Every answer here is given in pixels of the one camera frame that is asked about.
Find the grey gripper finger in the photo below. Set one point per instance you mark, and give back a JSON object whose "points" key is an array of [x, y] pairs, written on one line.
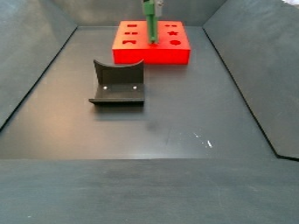
{"points": [[159, 5]]}

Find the red block with shaped holes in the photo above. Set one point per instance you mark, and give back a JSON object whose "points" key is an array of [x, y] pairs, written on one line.
{"points": [[131, 46]]}

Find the black curved plastic holder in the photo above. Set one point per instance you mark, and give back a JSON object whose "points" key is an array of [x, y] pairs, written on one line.
{"points": [[121, 83]]}

